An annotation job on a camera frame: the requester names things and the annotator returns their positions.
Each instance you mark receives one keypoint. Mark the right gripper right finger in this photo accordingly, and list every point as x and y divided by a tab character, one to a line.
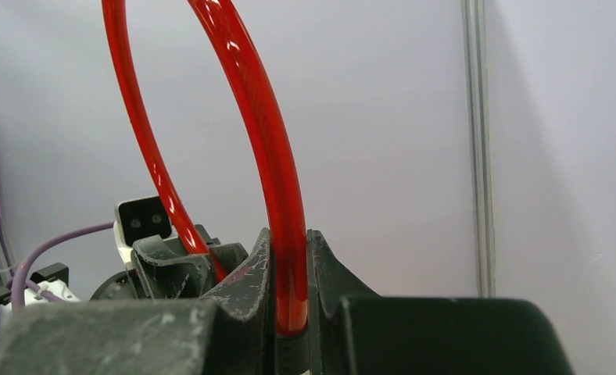
353	330

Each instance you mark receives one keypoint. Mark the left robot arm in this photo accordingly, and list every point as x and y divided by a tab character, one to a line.
46	285

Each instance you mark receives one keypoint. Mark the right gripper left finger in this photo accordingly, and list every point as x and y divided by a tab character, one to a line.
222	332

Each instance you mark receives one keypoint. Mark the red cable lock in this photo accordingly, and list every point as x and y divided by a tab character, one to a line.
262	117

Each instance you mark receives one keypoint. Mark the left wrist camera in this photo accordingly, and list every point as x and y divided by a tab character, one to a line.
136	219

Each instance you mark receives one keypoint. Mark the metal corner post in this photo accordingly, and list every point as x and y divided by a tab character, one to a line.
478	107

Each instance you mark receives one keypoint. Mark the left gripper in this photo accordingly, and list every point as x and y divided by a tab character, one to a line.
158	269

